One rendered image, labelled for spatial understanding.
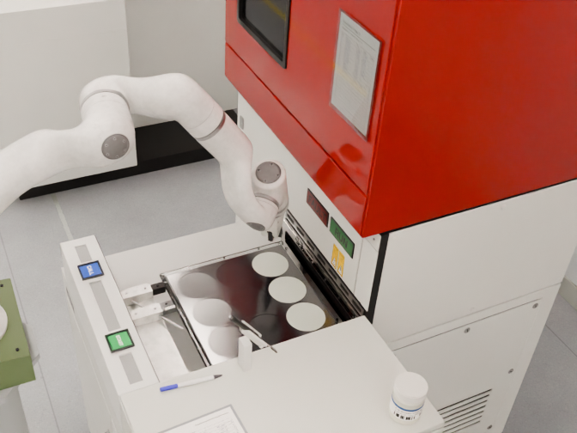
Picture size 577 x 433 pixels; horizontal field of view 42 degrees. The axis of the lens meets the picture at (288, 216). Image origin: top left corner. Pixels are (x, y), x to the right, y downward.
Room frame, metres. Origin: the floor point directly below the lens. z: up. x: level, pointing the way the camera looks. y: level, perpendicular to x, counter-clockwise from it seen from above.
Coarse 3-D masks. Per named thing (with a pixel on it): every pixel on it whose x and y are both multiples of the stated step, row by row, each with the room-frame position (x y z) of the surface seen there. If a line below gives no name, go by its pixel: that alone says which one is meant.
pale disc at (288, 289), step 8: (280, 280) 1.49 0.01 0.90; (288, 280) 1.49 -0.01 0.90; (296, 280) 1.49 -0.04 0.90; (272, 288) 1.45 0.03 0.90; (280, 288) 1.46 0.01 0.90; (288, 288) 1.46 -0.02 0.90; (296, 288) 1.46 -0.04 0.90; (304, 288) 1.46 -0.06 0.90; (272, 296) 1.42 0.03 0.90; (280, 296) 1.42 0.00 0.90; (288, 296) 1.43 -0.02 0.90; (296, 296) 1.43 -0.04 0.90
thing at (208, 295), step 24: (216, 264) 1.53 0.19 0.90; (240, 264) 1.54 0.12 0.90; (288, 264) 1.55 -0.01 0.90; (192, 288) 1.43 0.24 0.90; (216, 288) 1.44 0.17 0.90; (240, 288) 1.44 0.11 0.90; (264, 288) 1.45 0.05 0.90; (312, 288) 1.46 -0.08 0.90; (192, 312) 1.34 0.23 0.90; (216, 312) 1.35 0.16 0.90; (240, 312) 1.36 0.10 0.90; (264, 312) 1.36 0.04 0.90; (216, 336) 1.27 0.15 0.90; (240, 336) 1.27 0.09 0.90; (264, 336) 1.28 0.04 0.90; (288, 336) 1.29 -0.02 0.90; (216, 360) 1.19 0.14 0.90
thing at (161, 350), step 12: (144, 324) 1.31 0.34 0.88; (156, 324) 1.31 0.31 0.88; (144, 336) 1.27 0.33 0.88; (156, 336) 1.27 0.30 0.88; (168, 336) 1.27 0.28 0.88; (156, 348) 1.23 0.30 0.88; (168, 348) 1.23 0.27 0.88; (156, 360) 1.19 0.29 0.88; (168, 360) 1.20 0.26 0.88; (180, 360) 1.20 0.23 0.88; (156, 372) 1.16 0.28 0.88; (168, 372) 1.16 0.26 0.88; (180, 372) 1.16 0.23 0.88
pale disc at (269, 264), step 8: (256, 256) 1.58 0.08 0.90; (264, 256) 1.58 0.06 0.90; (272, 256) 1.58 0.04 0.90; (280, 256) 1.58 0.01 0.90; (256, 264) 1.54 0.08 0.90; (264, 264) 1.55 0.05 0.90; (272, 264) 1.55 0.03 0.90; (280, 264) 1.55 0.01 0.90; (264, 272) 1.51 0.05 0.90; (272, 272) 1.51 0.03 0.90; (280, 272) 1.52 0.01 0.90
